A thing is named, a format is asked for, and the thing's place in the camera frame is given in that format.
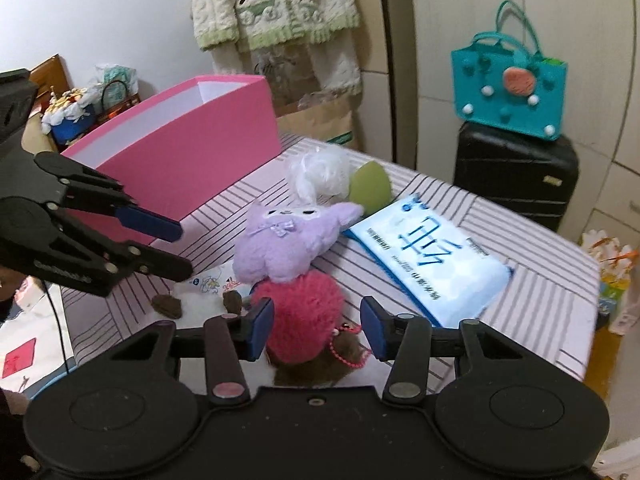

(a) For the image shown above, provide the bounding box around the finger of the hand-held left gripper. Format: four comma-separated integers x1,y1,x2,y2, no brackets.
29,207,194,297
34,152,184,244

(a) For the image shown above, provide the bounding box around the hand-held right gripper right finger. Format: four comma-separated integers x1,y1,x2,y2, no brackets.
360,295,526,404

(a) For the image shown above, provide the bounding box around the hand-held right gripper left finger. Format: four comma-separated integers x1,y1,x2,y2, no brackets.
108,298,276,407

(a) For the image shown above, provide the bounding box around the pink fluffy pompom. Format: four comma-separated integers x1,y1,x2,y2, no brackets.
249,269,346,365

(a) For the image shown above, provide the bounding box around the purple plush toy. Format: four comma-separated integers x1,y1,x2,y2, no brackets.
233,199,366,286

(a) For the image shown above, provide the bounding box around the pink cardboard box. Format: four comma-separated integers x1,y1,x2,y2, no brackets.
60,74,282,249

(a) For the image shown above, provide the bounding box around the green round sponge ball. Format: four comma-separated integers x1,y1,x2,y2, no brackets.
347,160,394,216

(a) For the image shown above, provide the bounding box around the white plastic bag ball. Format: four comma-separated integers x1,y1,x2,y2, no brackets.
283,147,354,206

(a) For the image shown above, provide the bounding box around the cartoon printed tissue packet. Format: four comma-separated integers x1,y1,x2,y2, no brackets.
172,259,252,302

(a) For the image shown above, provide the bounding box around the white flower bouquet blue box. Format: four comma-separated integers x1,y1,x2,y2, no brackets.
40,87,99,146

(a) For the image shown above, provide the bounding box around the brown wooden furniture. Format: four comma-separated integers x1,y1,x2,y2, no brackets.
29,53,76,97

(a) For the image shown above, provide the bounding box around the blue white wet wipes pack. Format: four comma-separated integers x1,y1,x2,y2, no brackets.
342,193,516,329

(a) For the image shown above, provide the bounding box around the white green plastic bag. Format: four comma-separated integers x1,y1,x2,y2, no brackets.
89,62,140,126

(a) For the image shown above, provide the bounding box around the pink striped bed sheet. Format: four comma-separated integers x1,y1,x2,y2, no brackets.
60,132,601,396

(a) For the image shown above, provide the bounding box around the white cloth red square print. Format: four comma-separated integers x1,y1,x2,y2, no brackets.
0,280,77,397

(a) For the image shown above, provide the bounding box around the brown paper bag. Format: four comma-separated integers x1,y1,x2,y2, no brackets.
275,90,359,150

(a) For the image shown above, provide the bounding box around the black hard suitcase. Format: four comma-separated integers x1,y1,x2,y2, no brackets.
452,120,580,234

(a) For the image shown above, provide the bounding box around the colourful cartoon gift bag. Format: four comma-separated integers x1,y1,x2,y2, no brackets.
579,228,640,336

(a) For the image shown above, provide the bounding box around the teal felt tote bag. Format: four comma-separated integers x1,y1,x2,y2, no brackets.
450,0,570,144

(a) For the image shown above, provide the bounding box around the black clothes rack pole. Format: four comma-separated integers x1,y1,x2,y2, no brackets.
379,0,409,167

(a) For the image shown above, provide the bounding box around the beige wardrobe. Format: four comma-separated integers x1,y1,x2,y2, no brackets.
357,0,640,261

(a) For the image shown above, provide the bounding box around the thin black cable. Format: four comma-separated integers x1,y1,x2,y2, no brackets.
43,280,71,379

